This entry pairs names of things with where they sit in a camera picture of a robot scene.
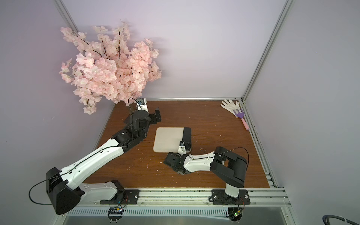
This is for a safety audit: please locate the pink cherry blossom tree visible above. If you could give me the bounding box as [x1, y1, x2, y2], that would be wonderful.
[60, 23, 161, 115]

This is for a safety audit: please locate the right circuit board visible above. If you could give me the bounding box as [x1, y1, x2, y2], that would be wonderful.
[228, 208, 244, 222]

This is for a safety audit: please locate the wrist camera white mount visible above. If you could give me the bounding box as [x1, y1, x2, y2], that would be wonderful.
[178, 141, 188, 156]
[136, 98, 149, 112]

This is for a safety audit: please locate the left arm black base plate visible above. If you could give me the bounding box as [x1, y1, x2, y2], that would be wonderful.
[100, 189, 140, 205]

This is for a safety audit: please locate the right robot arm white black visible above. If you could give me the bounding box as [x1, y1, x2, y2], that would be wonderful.
[164, 146, 249, 198]

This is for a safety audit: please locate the aluminium front rail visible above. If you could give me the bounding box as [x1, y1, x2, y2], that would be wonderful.
[67, 187, 290, 209]

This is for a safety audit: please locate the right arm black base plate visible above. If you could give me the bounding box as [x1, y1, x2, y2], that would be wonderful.
[208, 189, 251, 205]

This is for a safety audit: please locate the cream cutting board orange rim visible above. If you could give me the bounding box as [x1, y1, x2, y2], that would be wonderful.
[153, 127, 184, 153]

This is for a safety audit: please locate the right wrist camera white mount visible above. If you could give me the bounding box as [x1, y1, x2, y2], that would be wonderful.
[178, 141, 188, 156]

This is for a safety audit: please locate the left circuit board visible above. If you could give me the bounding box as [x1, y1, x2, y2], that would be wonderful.
[107, 207, 125, 223]

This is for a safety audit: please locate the black cable bottom right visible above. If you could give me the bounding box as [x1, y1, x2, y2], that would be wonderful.
[322, 215, 360, 225]

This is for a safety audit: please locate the purple pink garden rake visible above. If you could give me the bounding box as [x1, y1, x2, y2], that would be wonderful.
[233, 109, 250, 131]

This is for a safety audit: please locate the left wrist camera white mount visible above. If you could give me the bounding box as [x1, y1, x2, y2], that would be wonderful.
[136, 98, 149, 112]

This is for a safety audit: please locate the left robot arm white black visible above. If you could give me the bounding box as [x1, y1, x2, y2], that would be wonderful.
[46, 109, 162, 215]

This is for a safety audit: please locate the circuit board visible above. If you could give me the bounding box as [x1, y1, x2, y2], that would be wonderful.
[107, 207, 125, 223]
[228, 208, 244, 222]

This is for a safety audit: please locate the white work glove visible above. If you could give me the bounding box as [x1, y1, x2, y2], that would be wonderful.
[220, 99, 242, 117]

